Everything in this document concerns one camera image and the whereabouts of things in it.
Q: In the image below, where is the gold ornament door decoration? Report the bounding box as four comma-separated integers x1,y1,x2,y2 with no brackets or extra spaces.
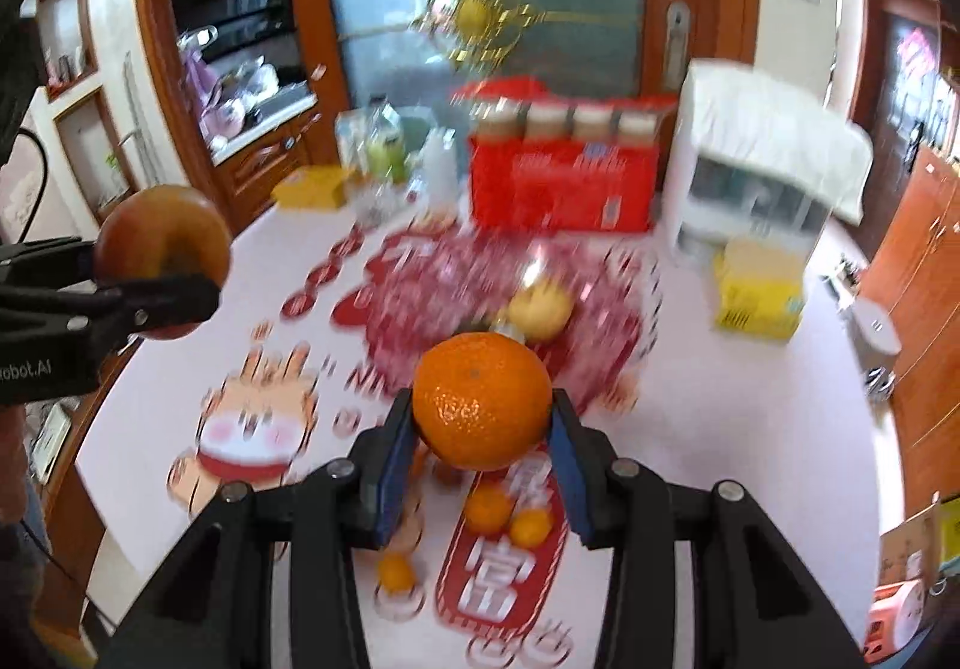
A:
409,0,540,71

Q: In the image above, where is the large orange mandarin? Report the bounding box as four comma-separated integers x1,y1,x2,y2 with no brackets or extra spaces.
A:
412,332,553,471

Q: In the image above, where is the yellow tissue box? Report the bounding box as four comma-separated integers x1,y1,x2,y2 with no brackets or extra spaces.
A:
713,238,805,341

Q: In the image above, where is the clear drinking glass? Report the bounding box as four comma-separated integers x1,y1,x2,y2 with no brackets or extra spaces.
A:
347,176,405,230

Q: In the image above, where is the clear bottle green label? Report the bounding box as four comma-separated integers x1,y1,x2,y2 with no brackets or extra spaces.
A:
364,95,409,185

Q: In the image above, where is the red paper cup package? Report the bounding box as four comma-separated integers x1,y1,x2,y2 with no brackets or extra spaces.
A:
451,76,679,233

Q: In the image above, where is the wooden cabinet right side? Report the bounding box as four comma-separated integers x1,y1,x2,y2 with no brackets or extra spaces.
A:
861,148,960,515

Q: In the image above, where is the white squeeze wash bottle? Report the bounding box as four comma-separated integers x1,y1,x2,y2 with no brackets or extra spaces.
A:
420,128,459,214

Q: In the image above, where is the yellow pear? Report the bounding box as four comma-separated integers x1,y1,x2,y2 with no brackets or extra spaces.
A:
506,279,574,343

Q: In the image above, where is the pink glass fruit bowl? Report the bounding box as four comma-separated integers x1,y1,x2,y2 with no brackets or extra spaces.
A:
363,232,662,412

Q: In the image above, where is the red apple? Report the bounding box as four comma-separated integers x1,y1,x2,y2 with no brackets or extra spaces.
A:
92,183,235,341

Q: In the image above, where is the silver door handle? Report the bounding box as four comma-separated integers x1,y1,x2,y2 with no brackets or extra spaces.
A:
662,0,692,92

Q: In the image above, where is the white appliance with cloth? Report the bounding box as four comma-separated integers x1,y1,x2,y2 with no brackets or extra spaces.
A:
658,59,874,256

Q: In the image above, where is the yellow tea tin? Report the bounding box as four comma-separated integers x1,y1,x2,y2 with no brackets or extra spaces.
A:
272,165,352,211

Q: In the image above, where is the small white carton box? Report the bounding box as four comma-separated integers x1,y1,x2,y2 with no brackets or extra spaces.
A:
334,109,368,173

